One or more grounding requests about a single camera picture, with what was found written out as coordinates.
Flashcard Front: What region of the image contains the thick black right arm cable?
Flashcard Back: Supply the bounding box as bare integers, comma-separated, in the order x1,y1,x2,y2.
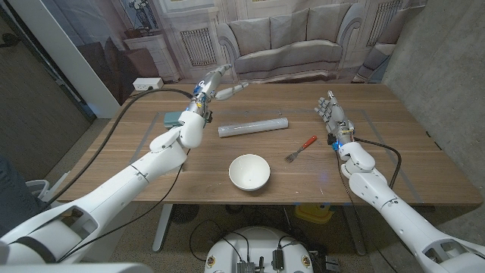
354,136,402,190

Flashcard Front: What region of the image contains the black power strip cable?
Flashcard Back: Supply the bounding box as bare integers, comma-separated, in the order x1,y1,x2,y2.
128,86,155,99

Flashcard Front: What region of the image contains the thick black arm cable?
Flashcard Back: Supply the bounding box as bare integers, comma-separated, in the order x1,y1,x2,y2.
354,136,402,190
45,87,194,206

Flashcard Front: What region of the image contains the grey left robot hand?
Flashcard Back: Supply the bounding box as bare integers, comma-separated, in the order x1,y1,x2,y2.
187,63,250,115

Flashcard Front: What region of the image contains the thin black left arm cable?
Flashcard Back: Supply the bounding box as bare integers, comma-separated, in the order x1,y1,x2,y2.
56,148,190,263

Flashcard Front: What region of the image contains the white chair base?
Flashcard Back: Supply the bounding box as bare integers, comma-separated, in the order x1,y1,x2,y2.
24,171,71,208

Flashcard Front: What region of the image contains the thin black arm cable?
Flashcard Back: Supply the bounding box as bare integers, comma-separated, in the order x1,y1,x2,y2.
56,148,190,263
335,149,399,273

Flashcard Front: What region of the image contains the printed living room backdrop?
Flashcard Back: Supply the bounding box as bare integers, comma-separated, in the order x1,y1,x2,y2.
39,0,429,107

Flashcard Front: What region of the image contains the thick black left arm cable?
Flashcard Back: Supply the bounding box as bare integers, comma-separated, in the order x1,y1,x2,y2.
45,87,194,206

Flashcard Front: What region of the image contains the white ceramic bowl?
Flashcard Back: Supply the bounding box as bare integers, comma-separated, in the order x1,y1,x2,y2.
228,153,271,192

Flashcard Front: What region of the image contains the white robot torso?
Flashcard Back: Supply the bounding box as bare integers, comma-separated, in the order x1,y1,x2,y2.
203,226,314,273

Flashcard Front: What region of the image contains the black floor cable loop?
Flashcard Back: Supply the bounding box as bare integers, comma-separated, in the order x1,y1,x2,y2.
189,218,251,263

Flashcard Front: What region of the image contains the small teal plastic box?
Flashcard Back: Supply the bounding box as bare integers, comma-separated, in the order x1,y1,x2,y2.
163,111,186,129

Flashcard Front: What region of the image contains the white power strip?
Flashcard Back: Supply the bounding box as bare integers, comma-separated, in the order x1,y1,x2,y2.
132,77,164,92

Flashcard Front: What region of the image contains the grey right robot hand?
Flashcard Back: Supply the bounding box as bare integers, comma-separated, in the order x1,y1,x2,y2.
314,89,356,147

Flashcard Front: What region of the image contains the white door frame post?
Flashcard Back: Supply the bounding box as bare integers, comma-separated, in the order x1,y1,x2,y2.
7,0,122,119

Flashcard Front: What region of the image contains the yellow object under table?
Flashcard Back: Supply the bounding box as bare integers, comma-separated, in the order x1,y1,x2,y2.
294,203,334,224

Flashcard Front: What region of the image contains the clear plastic wrap roll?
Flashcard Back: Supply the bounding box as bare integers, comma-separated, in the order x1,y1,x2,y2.
217,117,289,138

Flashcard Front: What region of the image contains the person's leg in dark trousers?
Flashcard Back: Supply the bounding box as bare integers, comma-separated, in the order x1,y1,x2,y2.
0,155,49,237

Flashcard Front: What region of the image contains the fork with orange handle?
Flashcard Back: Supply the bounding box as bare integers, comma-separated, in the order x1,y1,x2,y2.
284,135,318,164

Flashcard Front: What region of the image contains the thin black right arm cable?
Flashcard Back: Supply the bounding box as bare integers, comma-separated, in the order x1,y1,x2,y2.
335,149,399,273

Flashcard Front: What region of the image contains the white table leg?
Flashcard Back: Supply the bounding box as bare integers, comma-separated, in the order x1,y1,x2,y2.
152,203,174,253
343,204,368,256

